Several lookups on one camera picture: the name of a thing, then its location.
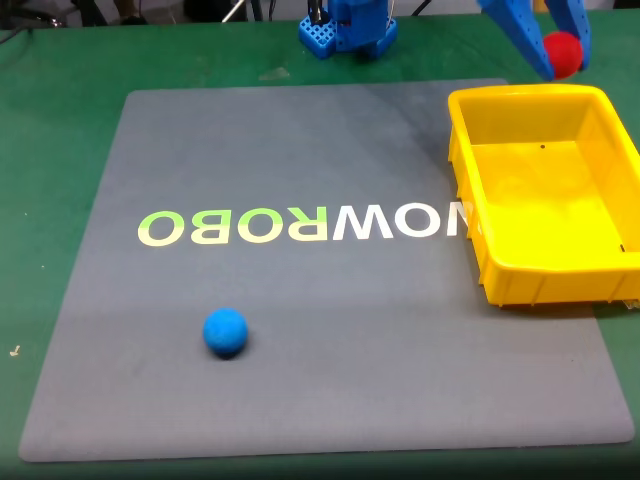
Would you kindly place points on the grey mat with NOWROBO print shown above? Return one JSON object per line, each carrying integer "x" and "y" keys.
{"x": 280, "y": 350}

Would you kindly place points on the white metal rod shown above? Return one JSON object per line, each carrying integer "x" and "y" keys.
{"x": 233, "y": 11}

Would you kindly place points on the blue ball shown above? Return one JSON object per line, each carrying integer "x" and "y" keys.
{"x": 225, "y": 332}

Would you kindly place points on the yellow plastic bin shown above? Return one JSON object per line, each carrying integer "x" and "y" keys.
{"x": 545, "y": 200}

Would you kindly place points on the small white scrap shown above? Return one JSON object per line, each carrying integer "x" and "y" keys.
{"x": 14, "y": 351}

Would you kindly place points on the red ball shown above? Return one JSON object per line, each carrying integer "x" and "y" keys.
{"x": 564, "y": 54}

